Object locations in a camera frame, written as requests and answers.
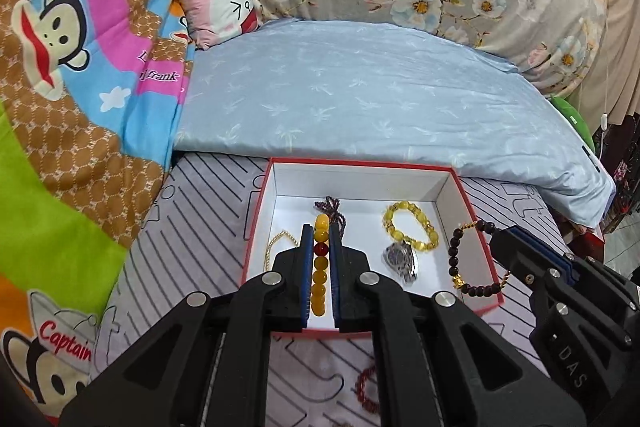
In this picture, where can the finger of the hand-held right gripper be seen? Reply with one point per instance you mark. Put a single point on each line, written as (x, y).
(520, 257)
(542, 244)

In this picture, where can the cartoon monkey blanket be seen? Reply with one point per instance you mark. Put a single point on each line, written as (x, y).
(75, 132)

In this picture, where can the grey striped bed sheet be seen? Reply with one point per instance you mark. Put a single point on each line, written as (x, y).
(190, 247)

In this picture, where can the light blue quilt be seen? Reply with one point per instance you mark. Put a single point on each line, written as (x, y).
(375, 97)

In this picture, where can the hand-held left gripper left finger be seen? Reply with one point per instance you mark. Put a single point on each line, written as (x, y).
(303, 277)

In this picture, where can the silver wristwatch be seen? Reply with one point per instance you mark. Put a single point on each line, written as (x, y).
(400, 257)

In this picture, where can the green object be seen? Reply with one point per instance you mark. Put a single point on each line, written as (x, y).
(572, 122)

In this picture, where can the red cardboard box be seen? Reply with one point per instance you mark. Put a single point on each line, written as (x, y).
(350, 207)

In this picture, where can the pink cartoon pillow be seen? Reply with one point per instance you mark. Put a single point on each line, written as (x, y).
(215, 2)

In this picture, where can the beige curtain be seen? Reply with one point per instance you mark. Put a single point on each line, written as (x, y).
(622, 47)

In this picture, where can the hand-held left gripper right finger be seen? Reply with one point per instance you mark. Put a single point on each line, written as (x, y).
(334, 277)

